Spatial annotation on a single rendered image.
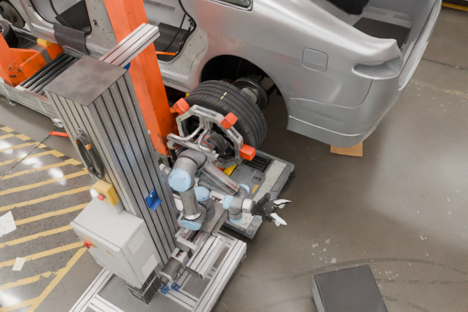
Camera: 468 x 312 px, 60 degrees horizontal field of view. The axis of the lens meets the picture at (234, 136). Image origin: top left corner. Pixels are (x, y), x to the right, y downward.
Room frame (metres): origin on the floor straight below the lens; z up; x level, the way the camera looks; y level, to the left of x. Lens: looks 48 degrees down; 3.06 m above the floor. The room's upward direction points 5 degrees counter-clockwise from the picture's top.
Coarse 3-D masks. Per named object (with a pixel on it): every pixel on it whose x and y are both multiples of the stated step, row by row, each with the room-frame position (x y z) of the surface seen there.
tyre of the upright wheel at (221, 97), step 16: (192, 96) 2.18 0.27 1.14; (208, 96) 2.12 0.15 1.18; (224, 96) 2.12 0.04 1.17; (240, 96) 2.13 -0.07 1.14; (224, 112) 2.00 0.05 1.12; (240, 112) 2.01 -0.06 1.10; (256, 112) 2.07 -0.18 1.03; (240, 128) 1.93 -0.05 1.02; (256, 128) 1.98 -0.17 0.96; (256, 144) 1.94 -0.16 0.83
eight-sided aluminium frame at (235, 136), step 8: (192, 112) 2.05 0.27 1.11; (200, 112) 2.03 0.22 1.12; (208, 112) 2.03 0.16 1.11; (176, 120) 2.15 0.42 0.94; (184, 120) 2.17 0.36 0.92; (216, 120) 1.94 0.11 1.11; (184, 128) 2.18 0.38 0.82; (224, 128) 1.91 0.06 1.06; (232, 128) 1.93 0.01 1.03; (184, 136) 2.13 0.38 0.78; (232, 136) 1.88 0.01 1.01; (240, 136) 1.90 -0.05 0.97; (240, 144) 1.89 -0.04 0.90; (224, 160) 1.99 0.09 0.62; (232, 160) 1.90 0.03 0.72; (240, 160) 1.85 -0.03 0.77; (224, 168) 1.93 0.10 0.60
